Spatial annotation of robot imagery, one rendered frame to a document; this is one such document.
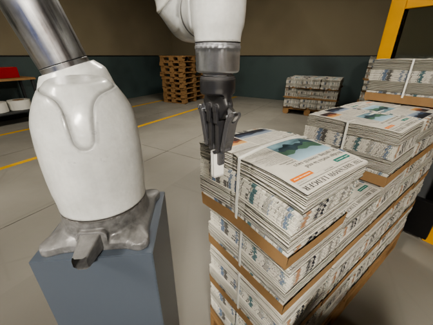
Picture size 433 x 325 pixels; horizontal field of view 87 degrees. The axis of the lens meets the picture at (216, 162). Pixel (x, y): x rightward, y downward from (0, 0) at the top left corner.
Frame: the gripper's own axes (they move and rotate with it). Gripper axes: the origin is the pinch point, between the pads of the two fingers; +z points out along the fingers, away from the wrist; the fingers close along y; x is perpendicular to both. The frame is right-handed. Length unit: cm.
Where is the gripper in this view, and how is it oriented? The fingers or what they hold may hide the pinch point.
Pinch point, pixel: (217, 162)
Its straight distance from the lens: 56.3
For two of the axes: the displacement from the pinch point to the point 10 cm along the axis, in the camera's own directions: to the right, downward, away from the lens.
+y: -6.0, -3.4, 7.2
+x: -8.0, 2.5, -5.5
